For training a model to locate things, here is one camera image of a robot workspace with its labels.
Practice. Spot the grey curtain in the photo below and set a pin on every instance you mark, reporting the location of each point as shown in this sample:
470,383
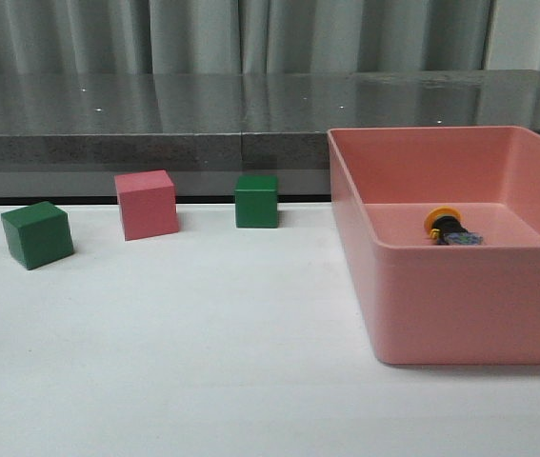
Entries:
249,37

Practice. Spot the dark glossy counter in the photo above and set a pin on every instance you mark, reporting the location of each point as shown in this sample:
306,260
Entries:
64,137

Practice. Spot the right green cube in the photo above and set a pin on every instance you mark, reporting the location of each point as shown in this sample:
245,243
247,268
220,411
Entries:
256,202

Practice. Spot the left green cube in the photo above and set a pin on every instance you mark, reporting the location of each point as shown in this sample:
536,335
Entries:
37,234

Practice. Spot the pink cube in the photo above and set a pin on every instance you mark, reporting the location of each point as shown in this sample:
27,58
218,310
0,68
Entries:
147,204

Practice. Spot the yellow mushroom push button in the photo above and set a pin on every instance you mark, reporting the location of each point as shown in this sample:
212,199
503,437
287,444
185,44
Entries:
444,227

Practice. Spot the green cube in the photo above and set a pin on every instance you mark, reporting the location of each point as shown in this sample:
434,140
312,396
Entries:
37,234
256,202

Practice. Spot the pink plastic bin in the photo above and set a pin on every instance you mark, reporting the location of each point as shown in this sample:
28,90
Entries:
429,304

